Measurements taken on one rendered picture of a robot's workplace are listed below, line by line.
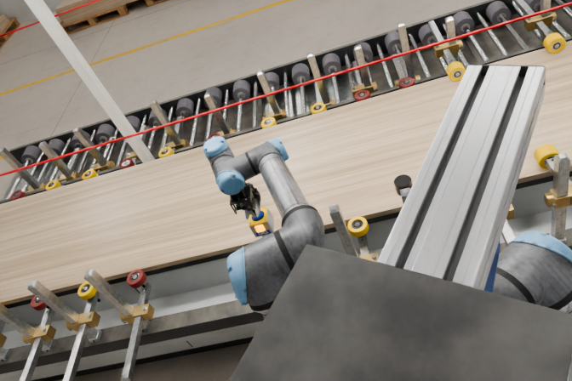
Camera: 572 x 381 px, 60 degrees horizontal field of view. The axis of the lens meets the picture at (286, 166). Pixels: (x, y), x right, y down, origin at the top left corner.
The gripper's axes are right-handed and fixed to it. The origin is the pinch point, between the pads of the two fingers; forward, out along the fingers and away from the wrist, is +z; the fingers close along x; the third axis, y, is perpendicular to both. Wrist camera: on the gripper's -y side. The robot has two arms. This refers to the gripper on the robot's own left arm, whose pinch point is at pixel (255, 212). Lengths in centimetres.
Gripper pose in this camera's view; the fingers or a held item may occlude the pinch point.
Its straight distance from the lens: 172.3
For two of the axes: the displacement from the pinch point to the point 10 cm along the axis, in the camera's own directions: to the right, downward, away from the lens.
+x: 9.5, -2.5, -2.0
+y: 0.3, 6.8, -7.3
